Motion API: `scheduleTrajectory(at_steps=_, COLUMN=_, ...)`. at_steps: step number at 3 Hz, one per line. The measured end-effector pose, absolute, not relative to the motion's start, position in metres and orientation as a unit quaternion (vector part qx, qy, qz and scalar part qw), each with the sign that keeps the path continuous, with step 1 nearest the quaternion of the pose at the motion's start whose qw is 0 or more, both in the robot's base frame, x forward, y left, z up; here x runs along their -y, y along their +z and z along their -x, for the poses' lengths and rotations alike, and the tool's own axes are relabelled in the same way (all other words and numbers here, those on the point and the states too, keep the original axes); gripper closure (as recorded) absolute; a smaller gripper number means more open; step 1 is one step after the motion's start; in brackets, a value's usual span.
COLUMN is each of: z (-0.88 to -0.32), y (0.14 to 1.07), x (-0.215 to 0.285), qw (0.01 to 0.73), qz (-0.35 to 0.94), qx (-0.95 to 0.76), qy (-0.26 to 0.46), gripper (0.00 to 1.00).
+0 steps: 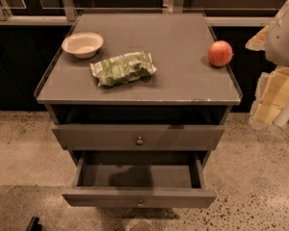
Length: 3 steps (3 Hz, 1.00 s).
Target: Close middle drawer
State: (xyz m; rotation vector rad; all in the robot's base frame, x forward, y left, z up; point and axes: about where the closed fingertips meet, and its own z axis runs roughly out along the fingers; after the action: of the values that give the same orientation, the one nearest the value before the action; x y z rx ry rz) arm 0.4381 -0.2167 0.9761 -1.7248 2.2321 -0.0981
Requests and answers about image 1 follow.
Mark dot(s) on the foam gripper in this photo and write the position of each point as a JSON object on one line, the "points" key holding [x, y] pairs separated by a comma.
{"points": [[283, 40]]}

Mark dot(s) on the grey drawer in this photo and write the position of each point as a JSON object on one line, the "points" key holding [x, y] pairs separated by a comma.
{"points": [[157, 179], [138, 137]]}

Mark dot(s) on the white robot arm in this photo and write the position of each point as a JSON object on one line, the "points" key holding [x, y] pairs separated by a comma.
{"points": [[273, 39]]}

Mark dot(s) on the grey drawer cabinet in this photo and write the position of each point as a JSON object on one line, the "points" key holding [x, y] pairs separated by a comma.
{"points": [[184, 90]]}

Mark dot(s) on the grey top drawer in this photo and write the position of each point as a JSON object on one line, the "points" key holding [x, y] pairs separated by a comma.
{"points": [[138, 137]]}

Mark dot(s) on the red apple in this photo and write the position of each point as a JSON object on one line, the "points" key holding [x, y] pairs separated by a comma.
{"points": [[220, 53]]}

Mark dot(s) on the green chip bag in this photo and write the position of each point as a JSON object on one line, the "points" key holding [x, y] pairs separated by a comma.
{"points": [[123, 69]]}

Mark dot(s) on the white paper bowl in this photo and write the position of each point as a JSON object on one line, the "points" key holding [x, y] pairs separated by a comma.
{"points": [[83, 45]]}

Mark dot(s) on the black object at floor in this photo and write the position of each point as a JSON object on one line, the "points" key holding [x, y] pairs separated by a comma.
{"points": [[34, 225]]}

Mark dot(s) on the white cylindrical post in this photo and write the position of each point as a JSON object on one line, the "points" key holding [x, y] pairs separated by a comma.
{"points": [[283, 117]]}

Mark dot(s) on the metal railing frame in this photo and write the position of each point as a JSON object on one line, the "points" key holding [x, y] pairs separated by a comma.
{"points": [[67, 4]]}

